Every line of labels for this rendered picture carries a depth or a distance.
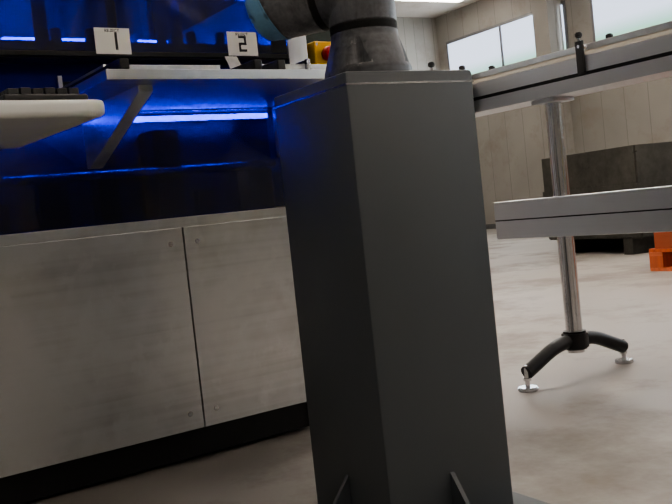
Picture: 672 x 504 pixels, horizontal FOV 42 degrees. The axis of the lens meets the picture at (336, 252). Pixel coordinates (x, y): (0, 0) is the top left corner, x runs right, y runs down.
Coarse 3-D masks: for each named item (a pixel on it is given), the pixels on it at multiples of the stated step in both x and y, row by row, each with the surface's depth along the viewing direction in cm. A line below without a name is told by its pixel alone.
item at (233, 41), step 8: (232, 32) 221; (240, 32) 223; (248, 32) 224; (232, 40) 221; (240, 40) 223; (248, 40) 224; (256, 40) 225; (232, 48) 221; (248, 48) 224; (256, 48) 225
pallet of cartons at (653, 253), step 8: (656, 232) 540; (664, 232) 535; (656, 240) 540; (664, 240) 536; (656, 248) 541; (664, 248) 536; (656, 256) 540; (664, 256) 538; (656, 264) 541; (664, 264) 538
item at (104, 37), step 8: (96, 32) 202; (104, 32) 203; (112, 32) 204; (120, 32) 205; (128, 32) 206; (96, 40) 201; (104, 40) 203; (112, 40) 204; (120, 40) 205; (128, 40) 206; (96, 48) 201; (104, 48) 202; (112, 48) 204; (120, 48) 205; (128, 48) 206
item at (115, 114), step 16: (128, 96) 176; (144, 96) 174; (112, 112) 184; (128, 112) 178; (96, 128) 192; (112, 128) 185; (128, 128) 185; (96, 144) 193; (112, 144) 190; (96, 160) 195
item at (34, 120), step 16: (0, 112) 137; (16, 112) 138; (32, 112) 140; (48, 112) 141; (64, 112) 143; (80, 112) 145; (96, 112) 146; (0, 128) 149; (16, 128) 151; (32, 128) 153; (48, 128) 155; (64, 128) 158; (0, 144) 172; (16, 144) 175
